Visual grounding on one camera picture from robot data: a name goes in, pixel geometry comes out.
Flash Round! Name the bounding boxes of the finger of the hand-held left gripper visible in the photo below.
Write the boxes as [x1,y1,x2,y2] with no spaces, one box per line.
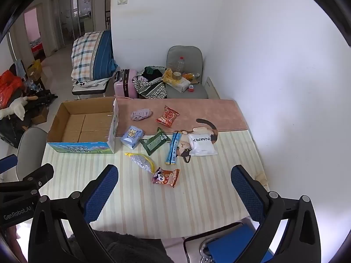
[0,163,54,193]
[0,154,18,175]

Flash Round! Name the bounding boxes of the blue stick packet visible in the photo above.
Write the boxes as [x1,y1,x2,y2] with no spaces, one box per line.
[165,131,183,165]

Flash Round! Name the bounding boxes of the green packet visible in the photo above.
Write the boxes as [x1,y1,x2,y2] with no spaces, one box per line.
[139,127,171,156]

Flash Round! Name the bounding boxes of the white wrapped package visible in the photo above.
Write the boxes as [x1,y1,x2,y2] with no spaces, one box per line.
[165,77,191,93]

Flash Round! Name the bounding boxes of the black folding rack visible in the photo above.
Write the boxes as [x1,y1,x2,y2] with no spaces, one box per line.
[0,88,59,148]

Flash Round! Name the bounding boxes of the white leaning panel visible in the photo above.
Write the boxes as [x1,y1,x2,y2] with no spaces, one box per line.
[205,77,221,100]

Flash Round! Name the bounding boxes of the yellow paper bag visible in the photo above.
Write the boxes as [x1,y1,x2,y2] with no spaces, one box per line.
[26,59,43,78]

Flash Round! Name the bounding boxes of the light blue tissue pack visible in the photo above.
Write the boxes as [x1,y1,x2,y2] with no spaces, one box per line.
[121,125,144,150]

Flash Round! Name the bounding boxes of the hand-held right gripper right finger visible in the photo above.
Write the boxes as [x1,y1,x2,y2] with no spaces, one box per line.
[231,165,321,263]

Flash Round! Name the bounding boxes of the blue chair seat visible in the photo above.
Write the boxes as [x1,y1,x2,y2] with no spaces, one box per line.
[183,222,275,263]

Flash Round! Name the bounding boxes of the purple cloth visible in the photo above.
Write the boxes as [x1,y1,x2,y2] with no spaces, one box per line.
[131,108,153,121]

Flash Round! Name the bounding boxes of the yellow silver mesh pouch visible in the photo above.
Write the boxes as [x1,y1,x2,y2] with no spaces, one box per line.
[125,152,156,174]

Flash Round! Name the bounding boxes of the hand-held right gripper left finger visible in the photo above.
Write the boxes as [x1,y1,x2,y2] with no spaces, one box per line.
[28,164,119,263]

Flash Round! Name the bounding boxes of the red snack packet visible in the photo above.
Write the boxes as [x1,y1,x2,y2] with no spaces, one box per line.
[155,105,179,128]

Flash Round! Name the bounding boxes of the plaid folded bedding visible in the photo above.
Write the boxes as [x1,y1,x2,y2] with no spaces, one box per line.
[71,30,119,81]

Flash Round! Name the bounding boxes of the dark fuzzy clothing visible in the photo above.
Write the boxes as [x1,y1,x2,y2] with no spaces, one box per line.
[68,229,172,263]

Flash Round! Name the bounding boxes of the glass sliding door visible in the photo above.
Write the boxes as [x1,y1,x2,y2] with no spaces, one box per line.
[51,0,92,51]

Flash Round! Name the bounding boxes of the white soft packet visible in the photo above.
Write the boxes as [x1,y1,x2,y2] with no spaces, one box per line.
[188,134,218,156]

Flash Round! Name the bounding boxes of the red plastic bag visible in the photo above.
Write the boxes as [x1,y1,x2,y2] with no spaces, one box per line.
[0,70,24,108]

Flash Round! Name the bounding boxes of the pink suitcase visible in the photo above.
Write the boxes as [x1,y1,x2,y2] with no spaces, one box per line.
[114,69,139,99]

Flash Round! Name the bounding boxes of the grey padded chair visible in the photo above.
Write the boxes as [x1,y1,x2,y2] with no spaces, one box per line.
[166,46,209,100]

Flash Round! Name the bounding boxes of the patterned tote bag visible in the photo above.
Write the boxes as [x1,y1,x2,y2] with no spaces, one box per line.
[132,66,168,100]

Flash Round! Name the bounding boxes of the orange cartoon snack packet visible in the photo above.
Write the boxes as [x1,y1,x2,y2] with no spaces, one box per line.
[152,167,181,188]

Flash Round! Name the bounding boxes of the small brown cardboard box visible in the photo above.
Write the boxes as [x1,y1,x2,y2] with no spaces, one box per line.
[31,107,50,125]

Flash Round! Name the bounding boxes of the white plush goose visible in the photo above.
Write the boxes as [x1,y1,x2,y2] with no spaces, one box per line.
[0,96,37,121]

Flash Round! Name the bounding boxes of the yellow plastic bag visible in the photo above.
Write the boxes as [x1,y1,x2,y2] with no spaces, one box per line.
[162,68,176,83]

